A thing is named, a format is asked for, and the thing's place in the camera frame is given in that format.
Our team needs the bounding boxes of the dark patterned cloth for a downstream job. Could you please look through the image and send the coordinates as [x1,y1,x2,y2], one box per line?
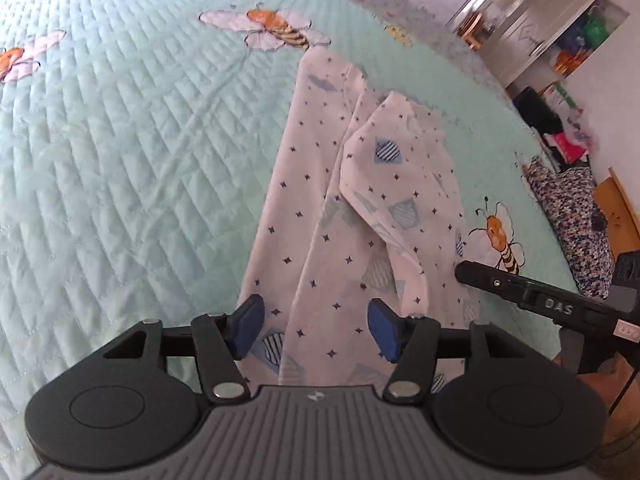
[521,155,615,302]

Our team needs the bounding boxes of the wooden chair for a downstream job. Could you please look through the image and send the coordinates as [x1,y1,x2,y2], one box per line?
[459,11,487,52]

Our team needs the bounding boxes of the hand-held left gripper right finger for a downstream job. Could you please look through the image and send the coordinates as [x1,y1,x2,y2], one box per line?
[367,298,529,405]

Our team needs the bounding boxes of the green and white box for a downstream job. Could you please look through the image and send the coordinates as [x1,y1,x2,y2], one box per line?
[544,81,583,113]

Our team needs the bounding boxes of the white star print shirt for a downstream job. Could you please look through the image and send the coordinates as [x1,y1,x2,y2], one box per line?
[235,42,483,393]

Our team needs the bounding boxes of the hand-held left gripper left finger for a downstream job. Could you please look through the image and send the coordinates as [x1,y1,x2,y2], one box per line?
[102,293,265,405]

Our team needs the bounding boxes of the mint quilted bee bedspread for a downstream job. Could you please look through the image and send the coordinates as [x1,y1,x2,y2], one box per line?
[0,0,583,466]

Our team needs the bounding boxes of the white room door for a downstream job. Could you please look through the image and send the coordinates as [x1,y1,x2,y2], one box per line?
[487,0,608,88]

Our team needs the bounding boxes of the wooden dresser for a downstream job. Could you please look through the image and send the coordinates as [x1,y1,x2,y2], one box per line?
[591,166,640,258]

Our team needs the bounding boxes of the person's right hand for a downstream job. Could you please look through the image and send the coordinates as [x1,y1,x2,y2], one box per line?
[596,355,634,418]

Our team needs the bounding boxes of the colourful hanging bags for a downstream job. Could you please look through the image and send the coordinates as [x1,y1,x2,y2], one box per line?
[550,4,613,77]

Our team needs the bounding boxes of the black armchair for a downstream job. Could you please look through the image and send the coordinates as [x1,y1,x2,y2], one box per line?
[511,86,566,137]

